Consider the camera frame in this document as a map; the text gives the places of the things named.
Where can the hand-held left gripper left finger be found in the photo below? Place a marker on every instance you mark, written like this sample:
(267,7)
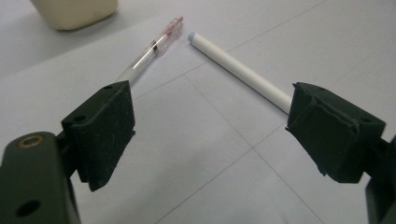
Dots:
(99,133)

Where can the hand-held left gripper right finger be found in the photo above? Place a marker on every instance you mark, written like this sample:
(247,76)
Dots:
(336,137)

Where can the clear pen with pink clip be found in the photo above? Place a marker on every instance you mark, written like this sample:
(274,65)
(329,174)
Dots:
(146,54)

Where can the white pen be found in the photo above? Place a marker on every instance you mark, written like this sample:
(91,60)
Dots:
(236,68)

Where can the cream square pen holder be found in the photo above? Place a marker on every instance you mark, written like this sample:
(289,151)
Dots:
(74,12)

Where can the light blue table mat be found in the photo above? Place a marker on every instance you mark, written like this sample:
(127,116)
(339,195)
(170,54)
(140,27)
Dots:
(199,149)

